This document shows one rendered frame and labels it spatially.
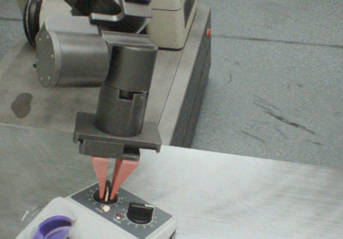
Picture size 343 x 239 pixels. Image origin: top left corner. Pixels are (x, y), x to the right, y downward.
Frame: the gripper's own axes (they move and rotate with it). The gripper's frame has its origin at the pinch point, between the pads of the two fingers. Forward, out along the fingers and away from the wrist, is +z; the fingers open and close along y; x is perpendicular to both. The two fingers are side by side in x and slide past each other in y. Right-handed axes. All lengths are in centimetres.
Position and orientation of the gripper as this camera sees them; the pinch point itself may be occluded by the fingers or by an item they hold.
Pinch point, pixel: (107, 191)
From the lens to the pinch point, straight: 56.0
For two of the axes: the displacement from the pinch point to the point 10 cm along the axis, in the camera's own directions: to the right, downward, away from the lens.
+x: -1.7, -4.2, 8.9
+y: 9.6, 1.3, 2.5
